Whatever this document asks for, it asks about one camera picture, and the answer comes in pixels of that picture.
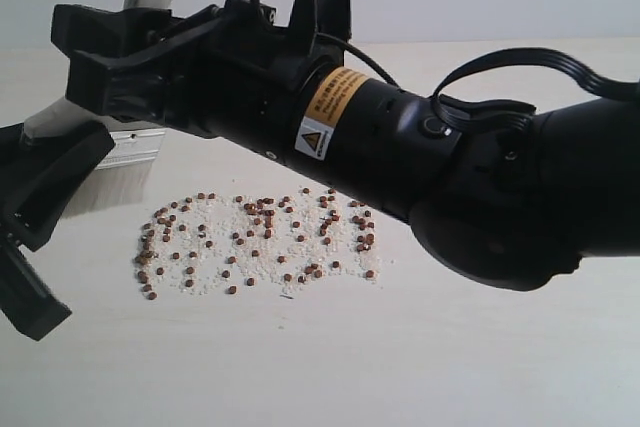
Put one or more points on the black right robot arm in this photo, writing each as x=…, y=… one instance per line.
x=494, y=190

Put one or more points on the pile of white grains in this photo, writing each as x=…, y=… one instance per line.
x=208, y=241

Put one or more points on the white wooden paintbrush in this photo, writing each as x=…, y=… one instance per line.
x=121, y=176

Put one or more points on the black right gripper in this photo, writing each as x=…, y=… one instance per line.
x=223, y=72

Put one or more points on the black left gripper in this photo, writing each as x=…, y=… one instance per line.
x=37, y=184

